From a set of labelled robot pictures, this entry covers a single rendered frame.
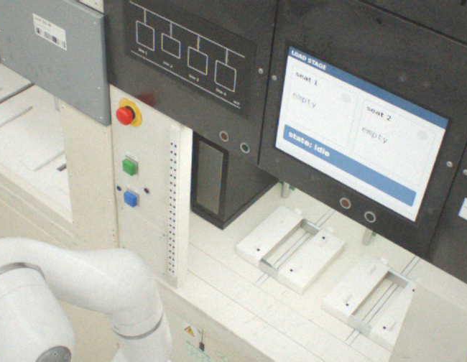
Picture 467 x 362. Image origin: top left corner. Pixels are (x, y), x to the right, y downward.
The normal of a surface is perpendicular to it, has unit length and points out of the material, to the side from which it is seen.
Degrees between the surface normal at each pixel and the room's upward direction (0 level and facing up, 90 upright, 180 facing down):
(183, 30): 90
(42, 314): 17
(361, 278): 0
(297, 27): 90
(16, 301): 6
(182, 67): 90
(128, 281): 58
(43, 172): 0
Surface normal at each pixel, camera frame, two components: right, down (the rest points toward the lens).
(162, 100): -0.62, 0.50
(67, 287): -0.37, 0.51
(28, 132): 0.07, -0.74
